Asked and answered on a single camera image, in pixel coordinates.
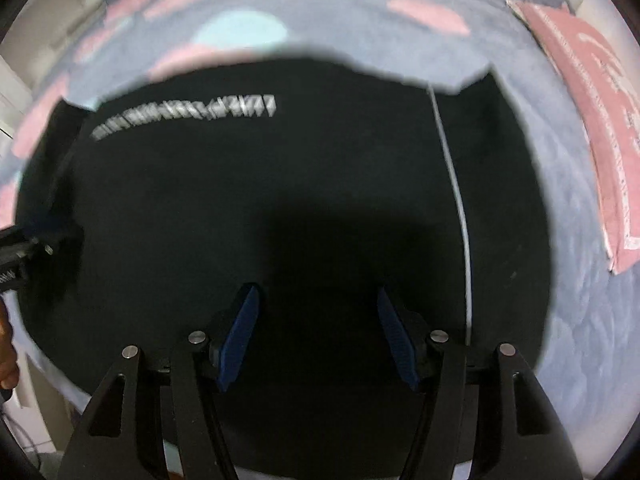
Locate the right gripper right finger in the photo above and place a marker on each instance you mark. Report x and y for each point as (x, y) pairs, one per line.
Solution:
(517, 433)

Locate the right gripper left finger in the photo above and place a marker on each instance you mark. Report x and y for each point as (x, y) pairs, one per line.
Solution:
(142, 404)

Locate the black hooded jacket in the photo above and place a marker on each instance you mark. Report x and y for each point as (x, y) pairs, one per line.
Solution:
(322, 220)

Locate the person's left hand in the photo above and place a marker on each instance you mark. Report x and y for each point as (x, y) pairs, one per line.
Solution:
(9, 369)

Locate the pink pillow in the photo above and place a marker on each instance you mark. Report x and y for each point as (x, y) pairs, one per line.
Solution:
(609, 108)

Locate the grey floral bed blanket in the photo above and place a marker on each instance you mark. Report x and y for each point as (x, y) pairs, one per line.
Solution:
(88, 50)

